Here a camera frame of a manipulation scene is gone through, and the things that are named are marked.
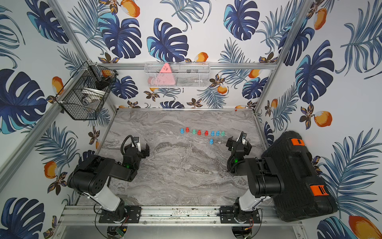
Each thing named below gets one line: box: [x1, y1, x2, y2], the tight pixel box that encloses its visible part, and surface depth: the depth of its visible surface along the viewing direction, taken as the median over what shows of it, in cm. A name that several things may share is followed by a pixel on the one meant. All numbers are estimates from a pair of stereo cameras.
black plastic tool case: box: [261, 130, 339, 223], surface depth 65 cm
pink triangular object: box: [156, 62, 176, 86], surface depth 92 cm
